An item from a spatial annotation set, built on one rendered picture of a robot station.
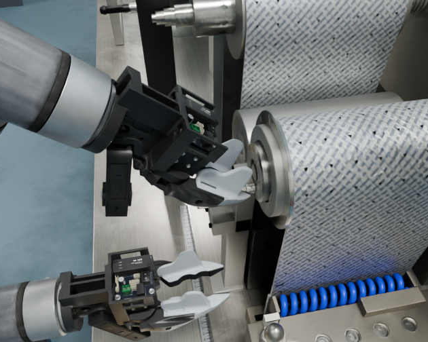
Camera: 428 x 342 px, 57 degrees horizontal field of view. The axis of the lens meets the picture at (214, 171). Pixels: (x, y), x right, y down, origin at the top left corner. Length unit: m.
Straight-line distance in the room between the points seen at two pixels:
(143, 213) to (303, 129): 0.52
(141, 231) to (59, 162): 1.57
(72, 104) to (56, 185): 1.94
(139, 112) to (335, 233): 0.30
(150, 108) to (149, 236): 0.53
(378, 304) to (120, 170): 0.43
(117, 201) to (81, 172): 1.85
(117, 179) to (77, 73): 0.12
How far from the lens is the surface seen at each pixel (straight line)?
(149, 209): 0.90
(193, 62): 1.34
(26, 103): 0.34
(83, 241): 2.00
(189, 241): 0.84
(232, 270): 0.72
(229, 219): 0.58
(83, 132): 0.35
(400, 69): 0.83
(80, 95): 0.35
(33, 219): 2.17
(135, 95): 0.35
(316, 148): 0.45
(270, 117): 0.46
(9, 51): 0.34
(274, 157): 0.44
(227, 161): 0.48
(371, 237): 0.59
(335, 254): 0.59
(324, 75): 0.67
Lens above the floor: 1.61
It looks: 48 degrees down
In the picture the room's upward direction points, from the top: straight up
